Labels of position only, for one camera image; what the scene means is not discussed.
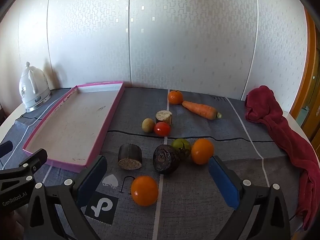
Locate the dark eggplant cylinder piece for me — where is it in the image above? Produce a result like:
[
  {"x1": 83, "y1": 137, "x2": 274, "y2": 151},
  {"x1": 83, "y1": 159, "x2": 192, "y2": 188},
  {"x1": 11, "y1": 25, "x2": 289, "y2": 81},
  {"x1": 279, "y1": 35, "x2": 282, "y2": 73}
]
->
[{"x1": 118, "y1": 144, "x2": 143, "y2": 170}]

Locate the small orange fruit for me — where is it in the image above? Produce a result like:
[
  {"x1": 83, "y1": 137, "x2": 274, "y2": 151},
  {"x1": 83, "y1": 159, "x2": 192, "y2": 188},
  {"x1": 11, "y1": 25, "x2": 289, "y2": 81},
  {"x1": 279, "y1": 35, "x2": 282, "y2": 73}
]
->
[{"x1": 131, "y1": 176, "x2": 158, "y2": 206}]

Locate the large orange fruit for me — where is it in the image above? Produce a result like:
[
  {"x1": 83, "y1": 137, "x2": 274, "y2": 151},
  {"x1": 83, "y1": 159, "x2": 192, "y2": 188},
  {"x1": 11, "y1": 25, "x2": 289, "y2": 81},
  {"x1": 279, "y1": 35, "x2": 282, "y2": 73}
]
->
[{"x1": 191, "y1": 138, "x2": 214, "y2": 165}]

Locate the dark purple beet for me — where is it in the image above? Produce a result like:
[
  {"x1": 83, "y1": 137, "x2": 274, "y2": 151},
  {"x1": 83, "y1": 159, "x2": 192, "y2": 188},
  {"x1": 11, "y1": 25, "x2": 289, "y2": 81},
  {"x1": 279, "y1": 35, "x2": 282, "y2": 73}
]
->
[{"x1": 153, "y1": 145, "x2": 189, "y2": 177}]

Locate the yellow brown kiwi fruit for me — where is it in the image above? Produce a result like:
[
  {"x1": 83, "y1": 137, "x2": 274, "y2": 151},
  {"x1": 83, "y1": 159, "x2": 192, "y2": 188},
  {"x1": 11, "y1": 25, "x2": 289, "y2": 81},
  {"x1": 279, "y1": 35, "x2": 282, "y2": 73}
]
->
[{"x1": 142, "y1": 118, "x2": 155, "y2": 133}]

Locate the red tomato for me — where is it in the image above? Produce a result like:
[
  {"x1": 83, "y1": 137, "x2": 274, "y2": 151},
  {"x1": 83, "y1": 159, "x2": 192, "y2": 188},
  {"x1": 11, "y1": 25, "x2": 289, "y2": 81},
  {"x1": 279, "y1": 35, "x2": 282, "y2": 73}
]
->
[{"x1": 154, "y1": 122, "x2": 171, "y2": 137}]

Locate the pale cut eggplant piece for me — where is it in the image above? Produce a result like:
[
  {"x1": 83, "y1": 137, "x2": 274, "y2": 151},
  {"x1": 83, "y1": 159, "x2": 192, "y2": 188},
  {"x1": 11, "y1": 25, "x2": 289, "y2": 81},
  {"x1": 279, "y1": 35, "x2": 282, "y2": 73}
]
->
[{"x1": 155, "y1": 110, "x2": 172, "y2": 126}]

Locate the orange carrot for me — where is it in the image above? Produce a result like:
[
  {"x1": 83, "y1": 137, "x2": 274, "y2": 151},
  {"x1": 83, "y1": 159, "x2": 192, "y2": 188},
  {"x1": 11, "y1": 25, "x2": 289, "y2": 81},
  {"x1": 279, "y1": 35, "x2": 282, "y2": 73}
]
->
[{"x1": 182, "y1": 101, "x2": 222, "y2": 120}]

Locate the orange with stem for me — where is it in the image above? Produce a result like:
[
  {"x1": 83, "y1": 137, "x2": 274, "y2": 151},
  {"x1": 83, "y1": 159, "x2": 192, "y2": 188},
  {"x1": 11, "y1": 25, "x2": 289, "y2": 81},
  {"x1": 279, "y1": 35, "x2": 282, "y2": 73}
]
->
[{"x1": 168, "y1": 90, "x2": 184, "y2": 105}]

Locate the pink rimmed white tray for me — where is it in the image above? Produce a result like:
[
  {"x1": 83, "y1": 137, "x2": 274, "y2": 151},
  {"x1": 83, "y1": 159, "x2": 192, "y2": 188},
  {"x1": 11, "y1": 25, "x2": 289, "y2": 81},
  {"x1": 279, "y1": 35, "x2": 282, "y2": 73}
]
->
[{"x1": 22, "y1": 81, "x2": 124, "y2": 173}]

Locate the white electric kettle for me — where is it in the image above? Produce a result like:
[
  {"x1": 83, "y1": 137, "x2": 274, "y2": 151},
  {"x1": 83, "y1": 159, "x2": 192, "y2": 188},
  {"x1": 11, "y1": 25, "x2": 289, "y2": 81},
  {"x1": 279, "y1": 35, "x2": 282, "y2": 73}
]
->
[{"x1": 19, "y1": 62, "x2": 51, "y2": 113}]

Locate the grey patterned tablecloth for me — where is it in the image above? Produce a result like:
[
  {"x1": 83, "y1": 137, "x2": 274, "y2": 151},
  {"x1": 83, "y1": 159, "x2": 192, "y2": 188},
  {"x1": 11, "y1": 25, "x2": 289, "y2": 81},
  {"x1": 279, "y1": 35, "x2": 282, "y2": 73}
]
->
[{"x1": 0, "y1": 87, "x2": 312, "y2": 240}]

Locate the dark red towel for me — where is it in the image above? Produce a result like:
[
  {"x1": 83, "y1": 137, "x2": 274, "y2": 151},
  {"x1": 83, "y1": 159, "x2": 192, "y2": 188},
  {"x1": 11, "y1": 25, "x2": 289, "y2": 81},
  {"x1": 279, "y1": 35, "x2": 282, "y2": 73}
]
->
[{"x1": 245, "y1": 86, "x2": 319, "y2": 230}]

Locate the wooden door frame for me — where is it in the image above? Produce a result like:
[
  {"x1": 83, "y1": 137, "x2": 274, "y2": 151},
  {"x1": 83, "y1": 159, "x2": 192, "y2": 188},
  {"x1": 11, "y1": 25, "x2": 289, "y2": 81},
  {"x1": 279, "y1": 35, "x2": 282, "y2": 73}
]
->
[{"x1": 289, "y1": 7, "x2": 320, "y2": 140}]

